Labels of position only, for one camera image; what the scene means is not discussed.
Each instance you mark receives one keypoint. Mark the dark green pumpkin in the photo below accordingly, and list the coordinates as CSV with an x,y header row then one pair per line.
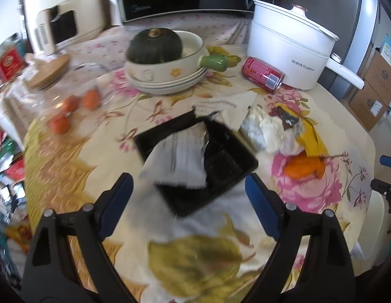
x,y
151,47

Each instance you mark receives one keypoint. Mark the cream plate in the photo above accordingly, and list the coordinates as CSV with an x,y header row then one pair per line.
x,y
190,79
170,89

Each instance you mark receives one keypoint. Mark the blue wall poster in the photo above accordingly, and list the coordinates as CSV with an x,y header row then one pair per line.
x,y
389,49

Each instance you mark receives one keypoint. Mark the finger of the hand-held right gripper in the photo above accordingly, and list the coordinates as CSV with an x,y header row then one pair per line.
x,y
389,161
389,195

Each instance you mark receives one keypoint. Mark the red drink can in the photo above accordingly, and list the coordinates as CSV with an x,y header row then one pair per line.
x,y
258,72

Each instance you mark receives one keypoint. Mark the white plastic bag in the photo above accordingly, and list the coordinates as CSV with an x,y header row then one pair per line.
x,y
9,104

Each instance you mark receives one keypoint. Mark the jars with red labels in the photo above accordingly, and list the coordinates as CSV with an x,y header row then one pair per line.
x,y
7,64

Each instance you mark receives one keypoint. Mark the cardboard box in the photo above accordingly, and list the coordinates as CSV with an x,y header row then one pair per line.
x,y
381,79
367,104

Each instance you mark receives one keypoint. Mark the white electric pot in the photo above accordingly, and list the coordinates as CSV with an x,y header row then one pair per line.
x,y
277,47

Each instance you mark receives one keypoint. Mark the orange peel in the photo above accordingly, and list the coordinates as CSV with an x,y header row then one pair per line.
x,y
302,167

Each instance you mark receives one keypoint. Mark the white paper slip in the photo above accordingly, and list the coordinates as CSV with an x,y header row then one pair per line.
x,y
236,110

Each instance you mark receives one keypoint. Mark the white tissue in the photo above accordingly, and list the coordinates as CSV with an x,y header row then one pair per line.
x,y
265,132

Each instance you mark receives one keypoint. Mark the black plastic tray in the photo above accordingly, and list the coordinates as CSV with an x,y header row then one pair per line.
x,y
220,170

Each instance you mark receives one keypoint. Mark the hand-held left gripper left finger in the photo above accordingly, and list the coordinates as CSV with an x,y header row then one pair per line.
x,y
116,202

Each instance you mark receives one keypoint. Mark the floral tablecloth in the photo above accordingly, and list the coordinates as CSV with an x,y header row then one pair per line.
x,y
198,258

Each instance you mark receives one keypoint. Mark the small tomato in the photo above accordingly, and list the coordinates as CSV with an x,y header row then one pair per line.
x,y
70,104
91,99
59,123

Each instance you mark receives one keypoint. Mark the grey refrigerator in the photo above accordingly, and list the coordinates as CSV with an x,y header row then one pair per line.
x,y
334,6

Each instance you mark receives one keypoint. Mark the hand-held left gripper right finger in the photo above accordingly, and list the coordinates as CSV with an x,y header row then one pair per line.
x,y
261,205

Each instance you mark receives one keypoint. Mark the glass jar with wooden lid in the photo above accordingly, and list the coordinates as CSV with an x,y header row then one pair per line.
x,y
47,74

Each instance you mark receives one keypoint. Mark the yellow wrapper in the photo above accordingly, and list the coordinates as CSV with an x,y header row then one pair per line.
x,y
314,139

